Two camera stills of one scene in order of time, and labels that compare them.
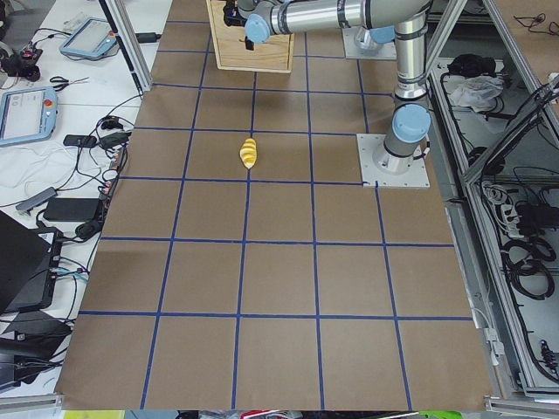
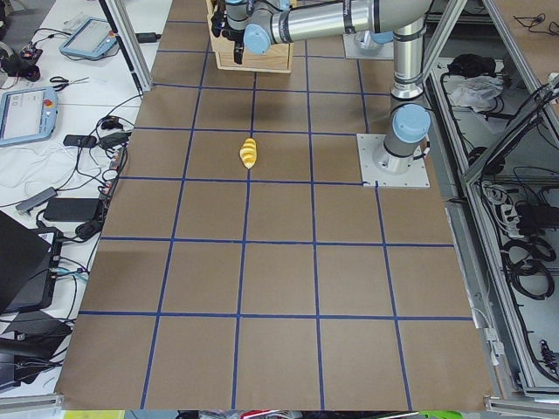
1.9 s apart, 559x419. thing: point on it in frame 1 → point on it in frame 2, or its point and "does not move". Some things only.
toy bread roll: x=248 y=153 does not move
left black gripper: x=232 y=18 → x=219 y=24
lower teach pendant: x=28 y=114 does not move
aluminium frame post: x=118 y=16 does not move
